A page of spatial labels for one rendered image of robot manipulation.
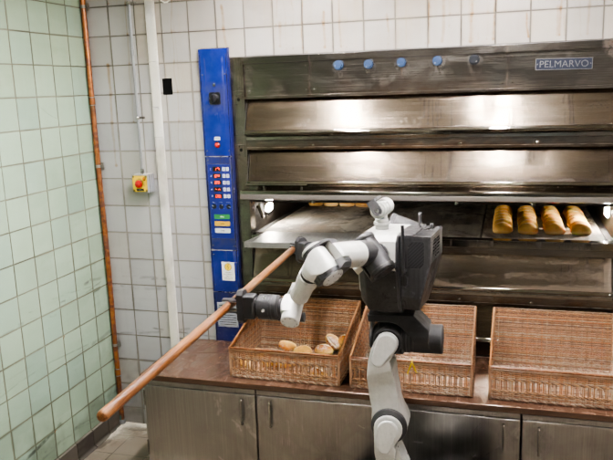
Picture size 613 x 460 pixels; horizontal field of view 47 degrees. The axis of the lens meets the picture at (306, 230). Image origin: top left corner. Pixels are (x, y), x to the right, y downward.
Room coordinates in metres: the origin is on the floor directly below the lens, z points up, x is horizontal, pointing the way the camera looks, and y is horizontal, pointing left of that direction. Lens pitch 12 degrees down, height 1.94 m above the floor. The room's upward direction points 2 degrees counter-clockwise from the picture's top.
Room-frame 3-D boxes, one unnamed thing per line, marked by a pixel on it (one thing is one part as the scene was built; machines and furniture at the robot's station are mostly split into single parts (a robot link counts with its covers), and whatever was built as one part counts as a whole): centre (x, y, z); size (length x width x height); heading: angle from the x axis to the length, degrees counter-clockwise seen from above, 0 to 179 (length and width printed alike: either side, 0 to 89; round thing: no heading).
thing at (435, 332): (2.58, -0.37, 1.00); 0.28 x 0.13 x 0.18; 75
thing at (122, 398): (2.37, 0.29, 1.19); 1.71 x 0.03 x 0.03; 165
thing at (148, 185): (3.79, 0.88, 1.46); 0.10 x 0.07 x 0.10; 74
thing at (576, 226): (3.67, -1.25, 1.21); 0.61 x 0.48 x 0.06; 164
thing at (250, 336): (3.32, 0.06, 0.72); 0.56 x 0.49 x 0.28; 72
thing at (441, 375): (3.15, -0.50, 0.72); 0.56 x 0.49 x 0.28; 74
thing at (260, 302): (2.35, 0.19, 1.19); 0.12 x 0.10 x 0.13; 75
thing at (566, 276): (3.41, -0.57, 1.02); 1.79 x 0.11 x 0.19; 74
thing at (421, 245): (2.58, -0.34, 1.27); 0.34 x 0.30 x 0.36; 157
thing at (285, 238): (3.46, 0.00, 1.19); 0.55 x 0.36 x 0.03; 75
